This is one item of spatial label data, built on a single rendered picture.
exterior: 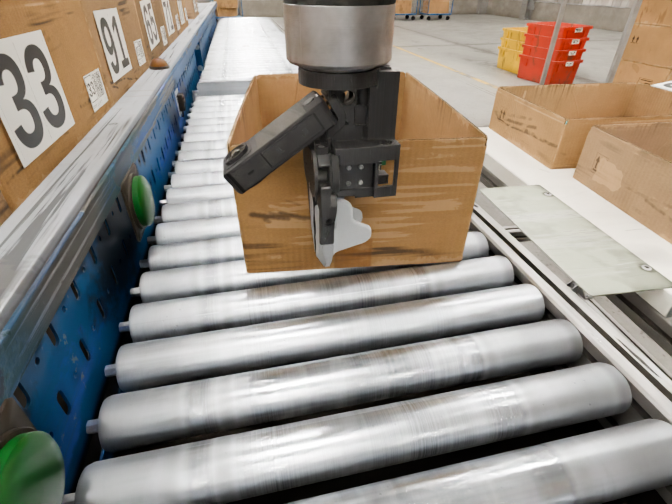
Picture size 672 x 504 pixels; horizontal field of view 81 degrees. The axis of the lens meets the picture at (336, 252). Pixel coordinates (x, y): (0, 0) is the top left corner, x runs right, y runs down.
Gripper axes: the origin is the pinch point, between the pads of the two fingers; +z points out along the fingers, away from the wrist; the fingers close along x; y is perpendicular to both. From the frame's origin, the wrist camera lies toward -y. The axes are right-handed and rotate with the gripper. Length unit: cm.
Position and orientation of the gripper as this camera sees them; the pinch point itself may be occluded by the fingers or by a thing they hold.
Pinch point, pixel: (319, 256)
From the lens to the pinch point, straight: 45.5
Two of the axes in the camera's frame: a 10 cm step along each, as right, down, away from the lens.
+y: 9.8, -1.2, 1.8
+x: -2.2, -5.5, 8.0
